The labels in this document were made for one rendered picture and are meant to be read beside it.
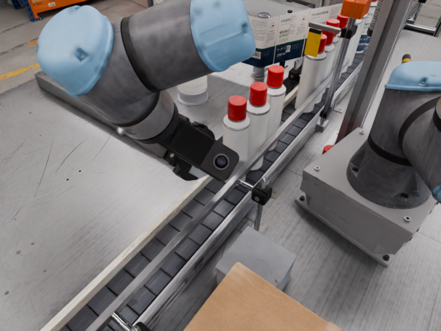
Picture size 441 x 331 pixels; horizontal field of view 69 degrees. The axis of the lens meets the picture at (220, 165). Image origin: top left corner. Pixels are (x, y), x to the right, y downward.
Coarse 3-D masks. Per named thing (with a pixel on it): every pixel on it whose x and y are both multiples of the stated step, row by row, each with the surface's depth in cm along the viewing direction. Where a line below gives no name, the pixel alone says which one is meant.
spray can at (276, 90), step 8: (272, 72) 63; (280, 72) 63; (272, 80) 64; (280, 80) 64; (272, 88) 65; (280, 88) 65; (272, 96) 65; (280, 96) 66; (272, 104) 67; (280, 104) 67; (272, 112) 68; (280, 112) 69; (272, 120) 70; (280, 120) 72; (272, 128) 71
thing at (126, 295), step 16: (288, 128) 72; (272, 144) 68; (256, 160) 63; (240, 176) 60; (224, 192) 57; (208, 208) 55; (192, 224) 52; (176, 240) 50; (160, 256) 48; (144, 272) 47; (128, 288) 45; (112, 304) 43; (96, 320) 42
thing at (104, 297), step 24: (288, 144) 79; (264, 168) 73; (216, 192) 68; (240, 192) 68; (192, 216) 63; (216, 216) 63; (168, 240) 60; (192, 240) 60; (144, 264) 56; (168, 264) 56; (120, 288) 53; (144, 288) 53; (96, 312) 51; (120, 312) 51
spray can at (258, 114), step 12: (252, 84) 60; (264, 84) 60; (252, 96) 59; (264, 96) 59; (252, 108) 61; (264, 108) 61; (252, 120) 62; (264, 120) 62; (252, 132) 64; (264, 132) 65; (252, 144) 66; (252, 168) 71
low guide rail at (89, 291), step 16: (288, 96) 87; (208, 176) 66; (192, 192) 63; (176, 208) 61; (160, 224) 58; (144, 240) 56; (128, 256) 54; (112, 272) 52; (96, 288) 50; (80, 304) 49; (64, 320) 47
